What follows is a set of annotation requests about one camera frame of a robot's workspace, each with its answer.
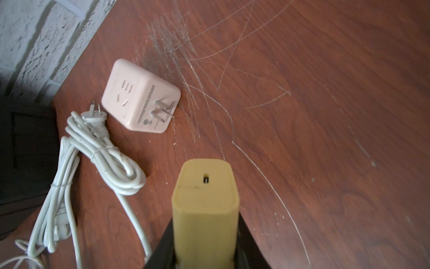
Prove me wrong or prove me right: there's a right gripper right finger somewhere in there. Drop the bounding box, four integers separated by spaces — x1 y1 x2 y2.
235 214 271 269

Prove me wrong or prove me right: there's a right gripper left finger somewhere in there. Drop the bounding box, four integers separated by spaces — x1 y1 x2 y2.
144 219 176 269

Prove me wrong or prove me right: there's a yellow charger plug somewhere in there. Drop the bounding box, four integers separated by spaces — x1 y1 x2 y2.
171 159 240 269

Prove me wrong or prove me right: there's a black plastic toolbox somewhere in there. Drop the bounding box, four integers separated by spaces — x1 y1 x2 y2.
1 98 59 239

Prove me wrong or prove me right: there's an orange strip white cable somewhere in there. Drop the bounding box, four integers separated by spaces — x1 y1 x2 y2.
0 136 83 269

